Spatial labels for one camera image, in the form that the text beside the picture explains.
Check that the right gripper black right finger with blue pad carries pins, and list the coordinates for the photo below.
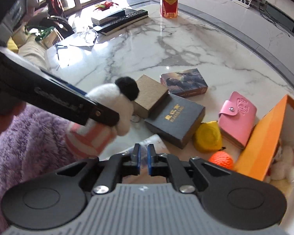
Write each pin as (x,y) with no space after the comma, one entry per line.
(231,198)

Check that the black keyboard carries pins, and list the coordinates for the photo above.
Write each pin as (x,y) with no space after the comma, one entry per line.
(131,16)

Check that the amber liquid plastic bottle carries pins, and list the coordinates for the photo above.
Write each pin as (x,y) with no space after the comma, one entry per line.
(169,8)

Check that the red artificial flower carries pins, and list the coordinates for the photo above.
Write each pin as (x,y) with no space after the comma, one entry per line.
(106,5)

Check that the white plush pink striped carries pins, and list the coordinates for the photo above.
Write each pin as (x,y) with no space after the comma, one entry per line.
(91,139)

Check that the cream crochet sheep doll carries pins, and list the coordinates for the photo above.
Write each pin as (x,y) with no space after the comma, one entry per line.
(282,164)

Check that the pink leather card wallet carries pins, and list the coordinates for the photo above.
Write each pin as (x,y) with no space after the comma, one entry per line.
(236,119)

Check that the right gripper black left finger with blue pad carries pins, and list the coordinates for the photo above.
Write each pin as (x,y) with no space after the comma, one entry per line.
(55,199)

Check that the purple fuzzy sleeve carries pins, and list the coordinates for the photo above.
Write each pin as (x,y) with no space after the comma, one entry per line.
(33,145)

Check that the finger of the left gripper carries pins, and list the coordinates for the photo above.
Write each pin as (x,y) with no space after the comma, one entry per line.
(88,109)

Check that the white marble tv console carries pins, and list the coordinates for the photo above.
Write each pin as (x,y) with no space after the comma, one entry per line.
(275,40)

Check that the orange cardboard box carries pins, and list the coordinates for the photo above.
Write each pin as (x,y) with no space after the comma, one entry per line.
(274,130)

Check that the brown kraft small box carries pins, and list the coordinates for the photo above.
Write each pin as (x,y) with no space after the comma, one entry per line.
(150,95)

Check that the orange crochet ball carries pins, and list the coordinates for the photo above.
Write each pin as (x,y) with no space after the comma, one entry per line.
(222,159)

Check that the yellow tape measure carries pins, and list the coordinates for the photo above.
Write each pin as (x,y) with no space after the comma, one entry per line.
(207,138)

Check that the illustrated card box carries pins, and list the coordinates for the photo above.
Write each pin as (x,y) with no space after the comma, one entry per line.
(185,83)

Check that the dark grey gift box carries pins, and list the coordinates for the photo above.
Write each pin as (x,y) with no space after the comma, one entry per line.
(175,120)

